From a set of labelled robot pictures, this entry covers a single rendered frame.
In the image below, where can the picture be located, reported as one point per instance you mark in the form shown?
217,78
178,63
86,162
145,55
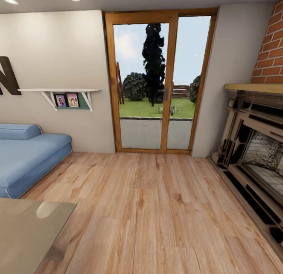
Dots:
60,100
72,100

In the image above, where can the sofa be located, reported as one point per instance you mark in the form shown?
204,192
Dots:
27,155

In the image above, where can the wood fireplace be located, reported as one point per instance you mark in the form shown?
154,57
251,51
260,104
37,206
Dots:
250,160

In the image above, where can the decorative sign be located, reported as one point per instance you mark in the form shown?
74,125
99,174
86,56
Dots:
7,79

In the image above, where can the door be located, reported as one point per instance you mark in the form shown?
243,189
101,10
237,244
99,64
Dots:
157,61

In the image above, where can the coffee table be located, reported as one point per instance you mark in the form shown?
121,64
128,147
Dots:
28,230

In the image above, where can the shelf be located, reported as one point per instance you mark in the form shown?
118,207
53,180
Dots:
83,96

